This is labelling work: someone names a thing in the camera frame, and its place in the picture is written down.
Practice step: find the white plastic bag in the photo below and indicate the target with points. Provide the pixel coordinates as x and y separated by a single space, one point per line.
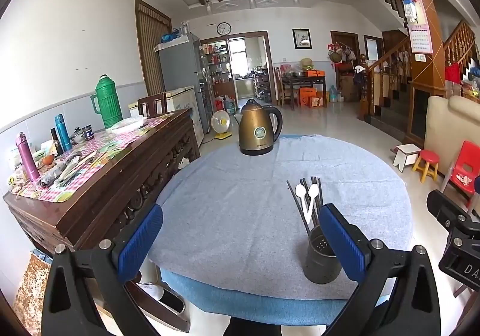
127 125

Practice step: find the white small stool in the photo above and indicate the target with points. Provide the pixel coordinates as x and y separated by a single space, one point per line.
405 155

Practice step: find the round wall clock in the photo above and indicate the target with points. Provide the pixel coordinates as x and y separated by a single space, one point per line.
224 28

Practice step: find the grey refrigerator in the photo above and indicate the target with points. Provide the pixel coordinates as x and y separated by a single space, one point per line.
184 64

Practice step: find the dark wooden sideboard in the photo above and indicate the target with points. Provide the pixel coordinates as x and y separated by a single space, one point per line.
113 196

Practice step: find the checkered pink table mat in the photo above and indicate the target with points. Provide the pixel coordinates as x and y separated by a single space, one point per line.
72 170

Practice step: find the wooden staircase railing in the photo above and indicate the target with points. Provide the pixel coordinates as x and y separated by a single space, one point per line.
390 72

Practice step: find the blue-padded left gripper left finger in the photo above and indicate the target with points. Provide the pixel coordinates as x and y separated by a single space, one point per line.
69 307

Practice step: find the blue water bottle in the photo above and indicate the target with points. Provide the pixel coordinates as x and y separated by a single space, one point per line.
62 132

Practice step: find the orange box on floor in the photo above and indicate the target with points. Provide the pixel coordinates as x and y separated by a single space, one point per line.
305 94

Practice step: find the small yellow fan heater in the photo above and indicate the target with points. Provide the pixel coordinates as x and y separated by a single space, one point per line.
220 123

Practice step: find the red yellow small stool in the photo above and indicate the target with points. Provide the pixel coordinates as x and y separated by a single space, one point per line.
427 162

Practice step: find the pink water bottle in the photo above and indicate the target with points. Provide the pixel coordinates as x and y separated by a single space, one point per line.
26 157

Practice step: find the dark wooden side table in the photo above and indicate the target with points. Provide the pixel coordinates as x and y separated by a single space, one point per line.
289 85

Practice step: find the wall calendar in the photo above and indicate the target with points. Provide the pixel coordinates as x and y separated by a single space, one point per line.
418 27

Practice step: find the light blue tablecloth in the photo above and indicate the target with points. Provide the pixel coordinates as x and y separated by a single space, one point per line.
233 242

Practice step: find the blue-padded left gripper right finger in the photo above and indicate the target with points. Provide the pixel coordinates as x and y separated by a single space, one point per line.
396 293

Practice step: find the wooden chair behind sideboard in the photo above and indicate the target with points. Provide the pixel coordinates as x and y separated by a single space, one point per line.
153 105

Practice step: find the dark grey utensil holder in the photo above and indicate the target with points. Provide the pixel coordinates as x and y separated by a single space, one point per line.
321 265

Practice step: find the red plastic child chair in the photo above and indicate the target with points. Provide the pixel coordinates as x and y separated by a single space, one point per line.
464 170

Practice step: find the gold electric kettle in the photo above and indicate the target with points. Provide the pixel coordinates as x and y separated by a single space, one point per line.
259 128

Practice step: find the framed wall picture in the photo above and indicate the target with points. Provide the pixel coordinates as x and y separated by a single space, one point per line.
302 39

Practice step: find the beige sofa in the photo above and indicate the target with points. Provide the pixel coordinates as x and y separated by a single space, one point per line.
449 123

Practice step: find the white chest freezer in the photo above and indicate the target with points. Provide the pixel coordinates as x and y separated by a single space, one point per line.
174 100

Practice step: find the green thermos jug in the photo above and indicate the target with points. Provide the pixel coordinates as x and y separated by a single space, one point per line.
105 102

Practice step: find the white plastic spoon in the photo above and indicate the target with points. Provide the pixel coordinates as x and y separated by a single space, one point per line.
301 192
310 203

